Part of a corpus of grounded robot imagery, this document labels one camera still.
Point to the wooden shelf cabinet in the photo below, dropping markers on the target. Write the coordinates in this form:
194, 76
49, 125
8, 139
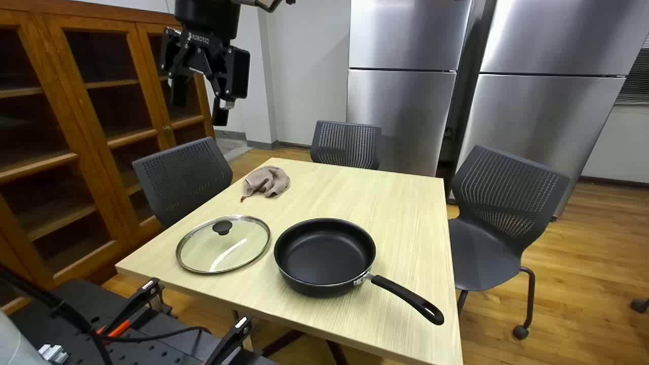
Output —
41, 166

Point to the glass lid with black knob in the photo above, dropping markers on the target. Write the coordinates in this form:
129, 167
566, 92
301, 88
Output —
215, 250

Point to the wide stainless steel refrigerator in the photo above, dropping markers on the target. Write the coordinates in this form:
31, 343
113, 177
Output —
540, 108

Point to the black chair caster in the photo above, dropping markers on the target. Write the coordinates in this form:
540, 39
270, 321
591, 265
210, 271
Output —
640, 306

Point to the dark table leg frame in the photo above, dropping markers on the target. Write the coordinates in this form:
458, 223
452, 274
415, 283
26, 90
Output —
335, 353

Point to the crumpled beige cloth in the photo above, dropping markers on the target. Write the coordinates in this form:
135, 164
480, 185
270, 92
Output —
266, 181

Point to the grey mesh chair with wheels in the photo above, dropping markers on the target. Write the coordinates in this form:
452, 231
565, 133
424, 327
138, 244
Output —
504, 196

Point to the small white metal fitting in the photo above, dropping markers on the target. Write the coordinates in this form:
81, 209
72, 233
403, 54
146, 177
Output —
54, 353

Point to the narrow stainless steel refrigerator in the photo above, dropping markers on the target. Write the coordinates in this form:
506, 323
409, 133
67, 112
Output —
403, 102

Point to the grey rounded housing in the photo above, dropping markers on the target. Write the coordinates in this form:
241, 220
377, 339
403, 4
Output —
17, 346

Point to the black frying pan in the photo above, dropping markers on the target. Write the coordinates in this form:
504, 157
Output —
326, 258

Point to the white counter cabinet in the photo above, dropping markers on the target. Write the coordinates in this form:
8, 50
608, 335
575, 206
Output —
620, 144

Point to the grey mesh chair low back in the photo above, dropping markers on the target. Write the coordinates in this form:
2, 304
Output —
346, 143

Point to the grey mesh chair without wheels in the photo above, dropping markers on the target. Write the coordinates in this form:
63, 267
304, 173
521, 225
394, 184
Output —
184, 179

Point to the black perforated robot cart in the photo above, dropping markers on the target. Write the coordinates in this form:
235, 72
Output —
158, 352

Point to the Franka robot arm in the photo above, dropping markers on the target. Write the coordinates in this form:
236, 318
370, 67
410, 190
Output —
206, 18

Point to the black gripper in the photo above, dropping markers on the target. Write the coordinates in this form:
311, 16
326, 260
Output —
235, 72

